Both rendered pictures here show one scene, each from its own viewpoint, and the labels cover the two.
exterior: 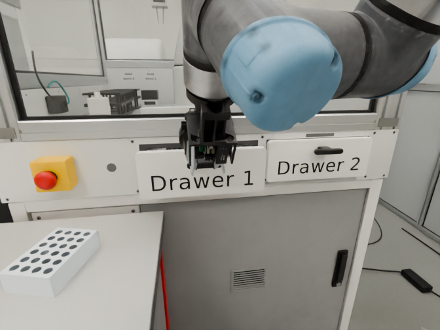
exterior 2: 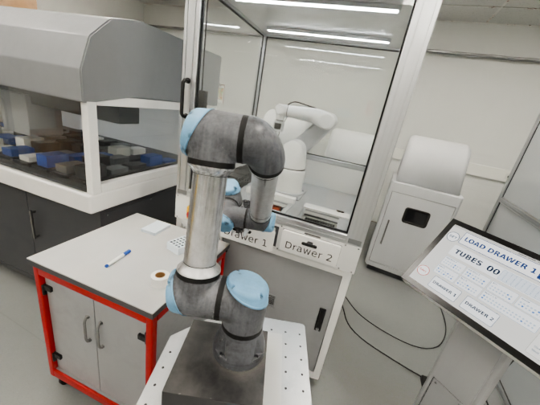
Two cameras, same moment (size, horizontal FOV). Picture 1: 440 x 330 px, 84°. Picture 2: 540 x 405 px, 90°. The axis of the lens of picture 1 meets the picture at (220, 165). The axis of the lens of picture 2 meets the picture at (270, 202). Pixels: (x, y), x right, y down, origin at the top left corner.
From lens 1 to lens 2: 87 cm
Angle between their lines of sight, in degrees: 23
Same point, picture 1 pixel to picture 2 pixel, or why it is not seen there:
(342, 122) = (326, 232)
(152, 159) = not seen: hidden behind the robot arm
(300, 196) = (300, 264)
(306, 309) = not seen: hidden behind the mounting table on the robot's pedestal
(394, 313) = (383, 392)
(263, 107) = not seen: hidden behind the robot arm
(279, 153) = (287, 237)
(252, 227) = (271, 270)
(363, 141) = (335, 247)
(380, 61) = (249, 224)
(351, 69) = (239, 224)
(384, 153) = (351, 259)
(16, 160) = (184, 202)
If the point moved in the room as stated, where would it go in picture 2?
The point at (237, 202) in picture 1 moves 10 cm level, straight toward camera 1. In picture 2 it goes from (265, 254) to (255, 261)
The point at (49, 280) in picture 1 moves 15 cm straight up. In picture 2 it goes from (177, 249) to (179, 220)
